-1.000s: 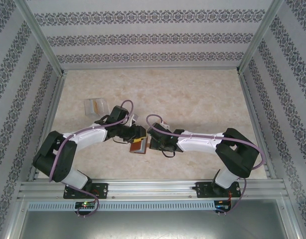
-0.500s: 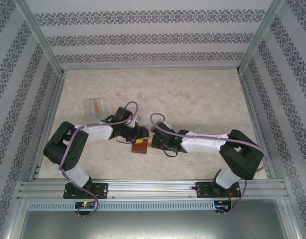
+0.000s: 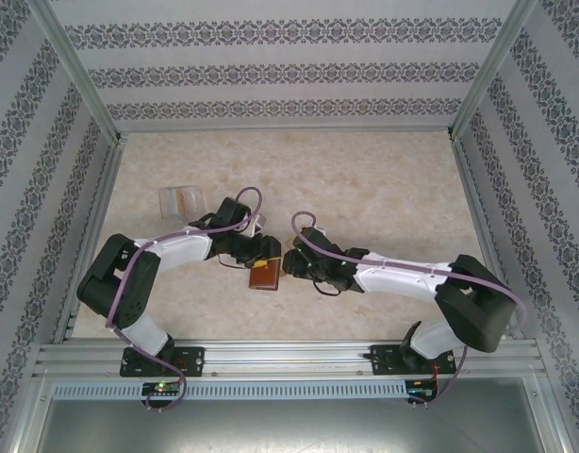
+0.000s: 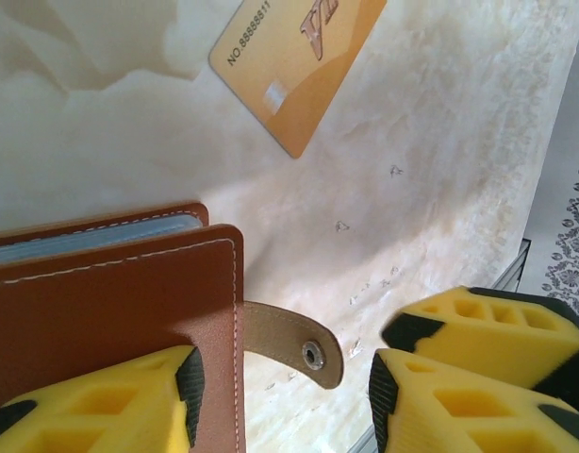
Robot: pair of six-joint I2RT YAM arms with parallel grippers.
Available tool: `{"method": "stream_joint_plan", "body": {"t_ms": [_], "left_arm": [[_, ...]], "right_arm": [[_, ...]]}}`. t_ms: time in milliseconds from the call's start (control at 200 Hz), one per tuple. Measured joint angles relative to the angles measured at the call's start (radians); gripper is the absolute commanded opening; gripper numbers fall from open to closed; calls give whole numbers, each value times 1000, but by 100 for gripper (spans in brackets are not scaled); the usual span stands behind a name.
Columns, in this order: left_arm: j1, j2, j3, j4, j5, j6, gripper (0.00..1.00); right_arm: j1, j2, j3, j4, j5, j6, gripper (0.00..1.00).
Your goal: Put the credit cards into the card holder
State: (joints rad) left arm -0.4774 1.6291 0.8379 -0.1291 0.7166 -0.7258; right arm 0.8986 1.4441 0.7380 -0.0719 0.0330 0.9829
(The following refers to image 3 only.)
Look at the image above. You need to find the brown leather card holder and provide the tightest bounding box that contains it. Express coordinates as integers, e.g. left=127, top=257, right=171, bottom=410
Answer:
left=247, top=260, right=282, bottom=292

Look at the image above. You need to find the clear plastic card box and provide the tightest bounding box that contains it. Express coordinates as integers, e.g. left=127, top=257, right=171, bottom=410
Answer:
left=157, top=185, right=204, bottom=221

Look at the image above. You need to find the small circuit board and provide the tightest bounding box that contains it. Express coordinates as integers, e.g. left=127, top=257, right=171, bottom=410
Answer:
left=141, top=380, right=183, bottom=395
left=406, top=378, right=440, bottom=396

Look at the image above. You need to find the grey sheet metal panel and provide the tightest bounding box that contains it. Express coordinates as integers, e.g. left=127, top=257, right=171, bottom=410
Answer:
left=15, top=372, right=569, bottom=453

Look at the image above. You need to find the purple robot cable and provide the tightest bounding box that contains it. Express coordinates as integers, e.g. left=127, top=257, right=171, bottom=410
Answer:
left=104, top=187, right=266, bottom=412
left=290, top=210, right=529, bottom=408

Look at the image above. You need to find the aluminium mounting rail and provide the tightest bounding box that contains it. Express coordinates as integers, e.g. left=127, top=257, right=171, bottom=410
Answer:
left=32, top=340, right=541, bottom=378

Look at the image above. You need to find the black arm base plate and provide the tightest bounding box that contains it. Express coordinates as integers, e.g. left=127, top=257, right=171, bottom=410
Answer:
left=370, top=344, right=458, bottom=378
left=119, top=345, right=207, bottom=378

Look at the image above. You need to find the aluminium table end rail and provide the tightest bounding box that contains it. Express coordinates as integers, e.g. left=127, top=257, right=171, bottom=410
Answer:
left=117, top=125, right=455, bottom=136

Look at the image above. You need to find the slotted grey cable duct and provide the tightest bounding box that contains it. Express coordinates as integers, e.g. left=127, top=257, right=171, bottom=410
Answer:
left=50, top=380, right=409, bottom=401

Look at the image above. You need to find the aluminium table side rail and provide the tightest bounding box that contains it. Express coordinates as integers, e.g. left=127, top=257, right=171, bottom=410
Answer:
left=448, top=134, right=525, bottom=340
left=52, top=134, right=129, bottom=344

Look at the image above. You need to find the aluminium frame post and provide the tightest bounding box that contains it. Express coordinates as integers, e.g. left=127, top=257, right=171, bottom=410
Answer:
left=24, top=0, right=129, bottom=145
left=446, top=0, right=539, bottom=142

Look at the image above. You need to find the aluminium frame beam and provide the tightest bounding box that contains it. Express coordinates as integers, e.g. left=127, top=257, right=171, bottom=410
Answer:
left=522, top=377, right=579, bottom=453
left=6, top=372, right=53, bottom=453

